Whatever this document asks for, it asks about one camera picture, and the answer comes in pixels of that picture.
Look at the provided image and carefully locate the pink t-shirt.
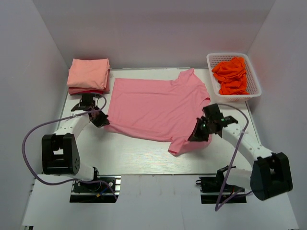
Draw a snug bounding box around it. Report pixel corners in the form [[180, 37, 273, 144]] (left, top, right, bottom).
[[104, 69, 212, 156], [68, 69, 110, 95]]

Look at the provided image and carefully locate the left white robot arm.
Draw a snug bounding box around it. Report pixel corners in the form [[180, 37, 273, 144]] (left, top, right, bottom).
[[42, 93, 109, 191]]

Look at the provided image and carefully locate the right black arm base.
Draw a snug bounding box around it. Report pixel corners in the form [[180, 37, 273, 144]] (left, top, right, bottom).
[[194, 176, 248, 205]]

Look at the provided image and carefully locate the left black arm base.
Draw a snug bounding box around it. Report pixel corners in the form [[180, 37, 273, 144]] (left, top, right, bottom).
[[70, 175, 121, 204]]

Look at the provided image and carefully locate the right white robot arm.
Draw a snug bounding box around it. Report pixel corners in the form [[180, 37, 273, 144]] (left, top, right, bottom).
[[189, 103, 293, 201]]

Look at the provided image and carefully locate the folded red t-shirt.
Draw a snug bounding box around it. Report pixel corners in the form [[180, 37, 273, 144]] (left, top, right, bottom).
[[81, 90, 104, 95]]

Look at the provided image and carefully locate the folded pink t-shirt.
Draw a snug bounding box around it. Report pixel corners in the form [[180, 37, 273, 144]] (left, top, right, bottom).
[[68, 69, 110, 95]]

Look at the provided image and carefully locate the folded salmon t-shirt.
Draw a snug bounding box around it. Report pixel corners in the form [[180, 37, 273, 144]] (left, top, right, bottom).
[[67, 58, 110, 92]]

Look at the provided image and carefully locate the orange crumpled t-shirt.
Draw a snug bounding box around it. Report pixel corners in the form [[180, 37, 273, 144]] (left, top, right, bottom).
[[212, 57, 249, 95]]

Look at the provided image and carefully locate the white plastic basket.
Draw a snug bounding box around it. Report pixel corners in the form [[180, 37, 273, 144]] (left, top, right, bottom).
[[207, 53, 262, 102]]

